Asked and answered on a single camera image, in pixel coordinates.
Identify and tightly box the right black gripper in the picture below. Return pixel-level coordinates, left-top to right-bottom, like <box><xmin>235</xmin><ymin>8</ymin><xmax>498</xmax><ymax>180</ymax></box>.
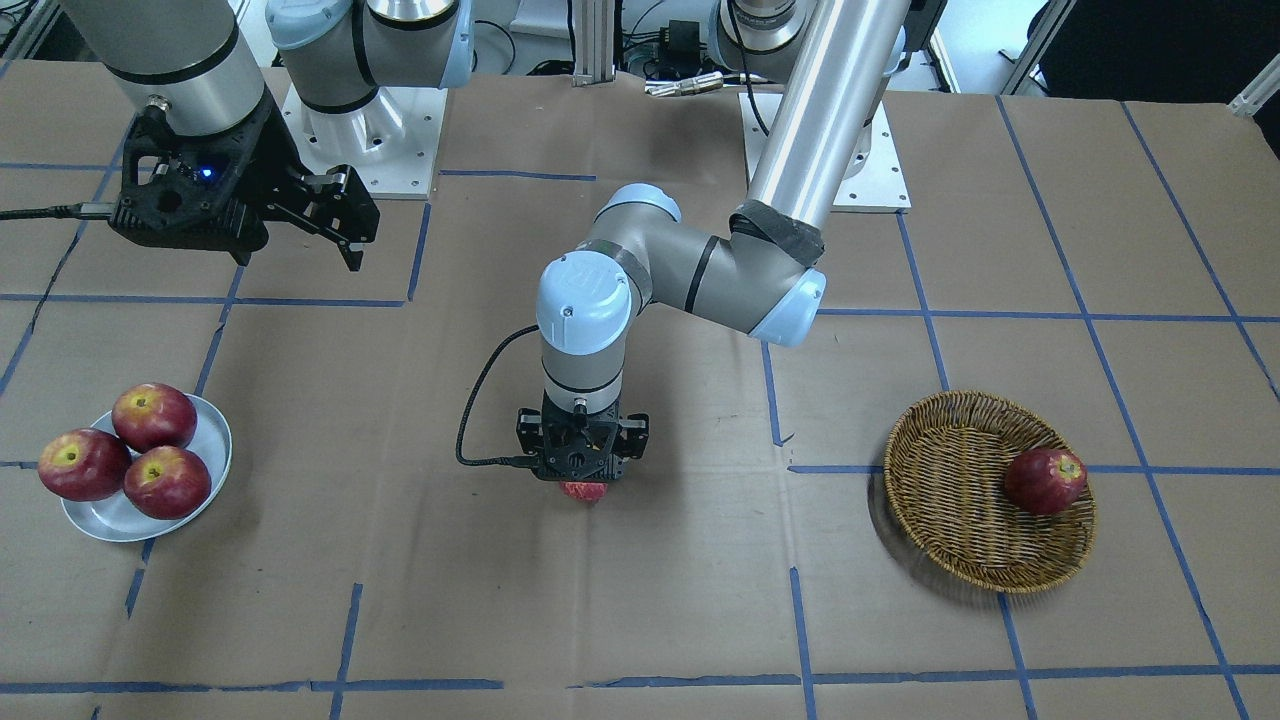
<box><xmin>262</xmin><ymin>167</ymin><xmax>380</xmax><ymax>272</ymax></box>

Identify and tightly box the red yellow apple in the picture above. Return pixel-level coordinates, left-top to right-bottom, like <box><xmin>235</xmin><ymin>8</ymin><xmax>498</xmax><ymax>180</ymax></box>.
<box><xmin>558</xmin><ymin>482</ymin><xmax>609</xmax><ymax>505</ymax></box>

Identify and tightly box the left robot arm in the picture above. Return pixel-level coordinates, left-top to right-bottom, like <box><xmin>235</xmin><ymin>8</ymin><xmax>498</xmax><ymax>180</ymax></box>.
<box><xmin>536</xmin><ymin>1</ymin><xmax>909</xmax><ymax>418</ymax></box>

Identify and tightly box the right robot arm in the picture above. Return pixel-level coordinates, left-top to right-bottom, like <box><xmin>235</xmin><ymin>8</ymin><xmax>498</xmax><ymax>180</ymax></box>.
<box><xmin>61</xmin><ymin>1</ymin><xmax>474</xmax><ymax>272</ymax></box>

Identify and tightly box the red plate apple back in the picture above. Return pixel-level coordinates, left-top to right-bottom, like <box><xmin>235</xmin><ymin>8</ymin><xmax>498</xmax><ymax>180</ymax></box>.
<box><xmin>110</xmin><ymin>383</ymin><xmax>198</xmax><ymax>454</ymax></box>

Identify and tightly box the red plate apple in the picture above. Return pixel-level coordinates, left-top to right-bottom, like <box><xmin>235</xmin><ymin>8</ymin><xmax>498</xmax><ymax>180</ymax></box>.
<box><xmin>110</xmin><ymin>383</ymin><xmax>198</xmax><ymax>454</ymax></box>
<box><xmin>37</xmin><ymin>427</ymin><xmax>132</xmax><ymax>502</ymax></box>
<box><xmin>123</xmin><ymin>446</ymin><xmax>212</xmax><ymax>520</ymax></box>

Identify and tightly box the red plate apple front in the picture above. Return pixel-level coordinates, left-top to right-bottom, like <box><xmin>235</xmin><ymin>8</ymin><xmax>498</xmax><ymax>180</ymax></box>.
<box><xmin>123</xmin><ymin>446</ymin><xmax>212</xmax><ymax>520</ymax></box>

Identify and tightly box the light blue plate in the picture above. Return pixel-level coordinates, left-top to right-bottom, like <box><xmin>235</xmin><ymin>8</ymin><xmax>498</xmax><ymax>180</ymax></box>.
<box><xmin>60</xmin><ymin>393</ymin><xmax>234</xmax><ymax>543</ymax></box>

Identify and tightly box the woven wicker basket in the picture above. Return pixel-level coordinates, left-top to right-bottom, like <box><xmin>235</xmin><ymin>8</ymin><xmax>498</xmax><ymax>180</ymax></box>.
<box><xmin>883</xmin><ymin>389</ymin><xmax>1098</xmax><ymax>594</ymax></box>

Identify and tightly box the dark red basket apple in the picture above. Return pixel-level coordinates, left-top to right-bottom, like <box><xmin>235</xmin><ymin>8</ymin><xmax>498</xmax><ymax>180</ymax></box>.
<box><xmin>1004</xmin><ymin>447</ymin><xmax>1088</xmax><ymax>516</ymax></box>

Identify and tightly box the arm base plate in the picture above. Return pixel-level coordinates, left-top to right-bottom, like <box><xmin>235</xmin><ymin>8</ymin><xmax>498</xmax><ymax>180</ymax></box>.
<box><xmin>282</xmin><ymin>87</ymin><xmax>449</xmax><ymax>200</ymax></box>
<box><xmin>739</xmin><ymin>92</ymin><xmax>911</xmax><ymax>213</ymax></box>

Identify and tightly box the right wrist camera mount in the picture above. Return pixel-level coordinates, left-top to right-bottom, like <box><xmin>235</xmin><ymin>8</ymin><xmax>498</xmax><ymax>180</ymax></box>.
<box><xmin>108</xmin><ymin>88</ymin><xmax>307</xmax><ymax>266</ymax></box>

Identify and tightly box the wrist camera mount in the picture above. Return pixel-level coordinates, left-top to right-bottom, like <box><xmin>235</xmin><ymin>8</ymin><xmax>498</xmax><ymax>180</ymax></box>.
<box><xmin>108</xmin><ymin>88</ymin><xmax>307</xmax><ymax>266</ymax></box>
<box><xmin>516</xmin><ymin>397</ymin><xmax>650</xmax><ymax>483</ymax></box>

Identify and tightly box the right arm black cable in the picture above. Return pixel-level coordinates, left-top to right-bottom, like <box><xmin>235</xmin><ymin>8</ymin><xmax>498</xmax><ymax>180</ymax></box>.
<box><xmin>0</xmin><ymin>202</ymin><xmax>123</xmax><ymax>223</ymax></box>

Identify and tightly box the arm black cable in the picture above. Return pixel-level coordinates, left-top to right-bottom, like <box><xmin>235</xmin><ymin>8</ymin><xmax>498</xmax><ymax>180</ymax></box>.
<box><xmin>454</xmin><ymin>324</ymin><xmax>547</xmax><ymax>471</ymax></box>
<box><xmin>0</xmin><ymin>202</ymin><xmax>123</xmax><ymax>223</ymax></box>

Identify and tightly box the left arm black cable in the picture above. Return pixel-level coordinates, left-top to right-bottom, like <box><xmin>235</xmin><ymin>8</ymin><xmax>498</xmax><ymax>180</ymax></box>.
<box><xmin>454</xmin><ymin>324</ymin><xmax>547</xmax><ymax>471</ymax></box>

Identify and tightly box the aluminium frame post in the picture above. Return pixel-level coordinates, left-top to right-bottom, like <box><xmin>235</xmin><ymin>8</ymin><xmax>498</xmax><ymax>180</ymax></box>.
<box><xmin>568</xmin><ymin>1</ymin><xmax>621</xmax><ymax>87</ymax></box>

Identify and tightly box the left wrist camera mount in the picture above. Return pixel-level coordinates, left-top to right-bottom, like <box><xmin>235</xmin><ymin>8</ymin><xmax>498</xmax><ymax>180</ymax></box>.
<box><xmin>516</xmin><ymin>397</ymin><xmax>650</xmax><ymax>483</ymax></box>

